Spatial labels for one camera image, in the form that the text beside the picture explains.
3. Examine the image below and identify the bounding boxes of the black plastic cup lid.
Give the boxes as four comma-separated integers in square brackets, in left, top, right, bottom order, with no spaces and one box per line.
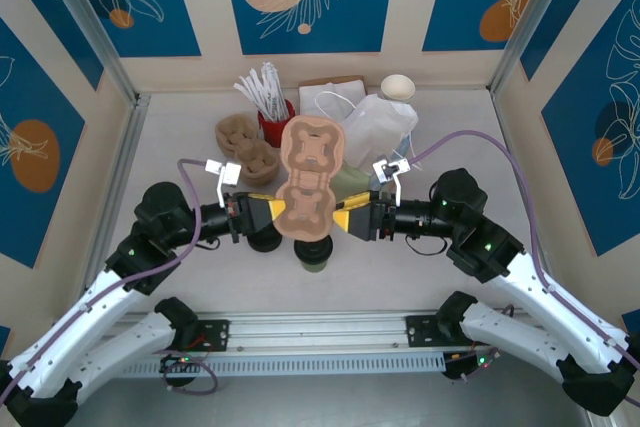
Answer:
[293,238,334,264]

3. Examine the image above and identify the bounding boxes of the brown pulp cup carrier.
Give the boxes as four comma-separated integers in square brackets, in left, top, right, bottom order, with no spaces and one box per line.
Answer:
[275,114,346,242]

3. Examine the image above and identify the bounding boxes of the white and green paper bag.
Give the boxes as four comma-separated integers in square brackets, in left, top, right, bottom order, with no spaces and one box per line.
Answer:
[313,90,420,198]

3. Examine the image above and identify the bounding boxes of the red straw holder cup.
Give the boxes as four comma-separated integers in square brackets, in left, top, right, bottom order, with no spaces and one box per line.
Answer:
[257,99,297,149]

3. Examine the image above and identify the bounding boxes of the white paper napkins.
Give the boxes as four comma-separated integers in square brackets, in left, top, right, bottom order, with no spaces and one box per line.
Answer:
[299,80,369,121]

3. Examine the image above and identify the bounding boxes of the white paper cup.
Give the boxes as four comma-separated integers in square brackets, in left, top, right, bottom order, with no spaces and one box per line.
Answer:
[380,74,416,103]

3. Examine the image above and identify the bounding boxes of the left base controller board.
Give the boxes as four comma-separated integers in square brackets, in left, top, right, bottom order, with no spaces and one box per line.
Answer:
[159,352,206,374]

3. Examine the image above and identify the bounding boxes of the base controller board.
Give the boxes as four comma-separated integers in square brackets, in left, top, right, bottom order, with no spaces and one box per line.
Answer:
[443,350,496,382]
[159,352,206,374]

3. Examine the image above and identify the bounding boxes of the right base controller board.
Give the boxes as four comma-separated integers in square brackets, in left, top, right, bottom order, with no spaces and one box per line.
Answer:
[443,350,496,382]

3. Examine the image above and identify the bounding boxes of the grey metal panel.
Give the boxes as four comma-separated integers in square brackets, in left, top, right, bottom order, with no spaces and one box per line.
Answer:
[49,346,601,427]

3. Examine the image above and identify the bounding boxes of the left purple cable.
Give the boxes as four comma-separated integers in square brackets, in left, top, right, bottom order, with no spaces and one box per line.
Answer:
[0,159,219,394]

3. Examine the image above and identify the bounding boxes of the purple cable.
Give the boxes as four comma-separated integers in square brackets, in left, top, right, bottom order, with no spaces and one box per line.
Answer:
[0,159,219,394]
[407,130,640,383]

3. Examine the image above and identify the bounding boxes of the right thin black wire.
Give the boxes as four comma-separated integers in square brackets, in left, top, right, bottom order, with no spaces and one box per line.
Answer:
[404,234,447,255]

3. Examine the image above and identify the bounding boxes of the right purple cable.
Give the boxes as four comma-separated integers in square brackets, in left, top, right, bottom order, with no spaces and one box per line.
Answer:
[407,130,640,383]

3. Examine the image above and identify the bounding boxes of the aluminium side rail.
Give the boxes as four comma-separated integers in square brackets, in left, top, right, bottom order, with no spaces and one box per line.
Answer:
[24,93,152,427]
[489,89,624,427]

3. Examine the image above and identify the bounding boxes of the aluminium mounting rail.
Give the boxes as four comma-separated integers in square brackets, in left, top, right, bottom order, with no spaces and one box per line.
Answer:
[107,309,501,356]

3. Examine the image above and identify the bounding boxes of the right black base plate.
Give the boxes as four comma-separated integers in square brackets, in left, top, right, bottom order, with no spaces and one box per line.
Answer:
[405,314,499,348]

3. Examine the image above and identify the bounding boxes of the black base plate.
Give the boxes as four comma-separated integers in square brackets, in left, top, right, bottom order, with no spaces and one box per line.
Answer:
[405,314,499,348]
[164,319,231,353]

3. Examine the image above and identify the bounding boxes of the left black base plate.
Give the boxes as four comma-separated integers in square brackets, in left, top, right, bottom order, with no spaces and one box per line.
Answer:
[164,319,231,353]

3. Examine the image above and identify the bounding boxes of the grey slotted cable duct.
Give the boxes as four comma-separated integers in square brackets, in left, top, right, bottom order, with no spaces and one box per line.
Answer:
[119,351,447,378]

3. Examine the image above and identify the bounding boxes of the aluminium frame post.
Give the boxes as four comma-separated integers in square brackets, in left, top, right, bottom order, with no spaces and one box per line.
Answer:
[34,0,151,108]
[487,0,584,96]

